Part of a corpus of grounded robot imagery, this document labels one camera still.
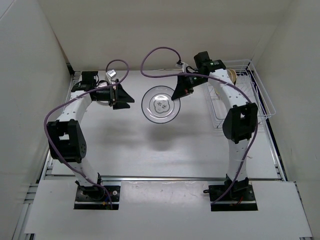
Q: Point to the beige plate rear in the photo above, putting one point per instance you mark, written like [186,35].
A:
[234,77]

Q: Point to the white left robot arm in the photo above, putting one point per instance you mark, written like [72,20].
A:
[67,139]

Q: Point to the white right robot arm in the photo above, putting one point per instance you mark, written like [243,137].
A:
[242,114]

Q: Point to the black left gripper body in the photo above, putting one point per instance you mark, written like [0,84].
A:
[106,94]

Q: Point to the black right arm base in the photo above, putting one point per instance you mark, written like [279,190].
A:
[240,201]

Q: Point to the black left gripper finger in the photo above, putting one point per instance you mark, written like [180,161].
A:
[121,95]
[120,105]

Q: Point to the beige plate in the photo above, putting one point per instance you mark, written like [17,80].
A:
[229,72]
[234,77]

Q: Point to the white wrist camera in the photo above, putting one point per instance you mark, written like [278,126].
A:
[182,65]
[110,75]

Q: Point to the beige plate front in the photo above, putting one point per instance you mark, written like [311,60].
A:
[229,72]

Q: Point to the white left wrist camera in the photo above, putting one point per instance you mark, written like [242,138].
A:
[110,75]

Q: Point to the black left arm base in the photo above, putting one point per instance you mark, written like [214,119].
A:
[96,198]

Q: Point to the orange sunburst white plate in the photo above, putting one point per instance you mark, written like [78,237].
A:
[103,103]

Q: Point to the white plate with dark rings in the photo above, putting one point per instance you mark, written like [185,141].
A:
[157,105]

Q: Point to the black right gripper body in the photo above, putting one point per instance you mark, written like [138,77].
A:
[194,81]

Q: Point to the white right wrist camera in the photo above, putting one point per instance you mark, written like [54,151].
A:
[182,65]

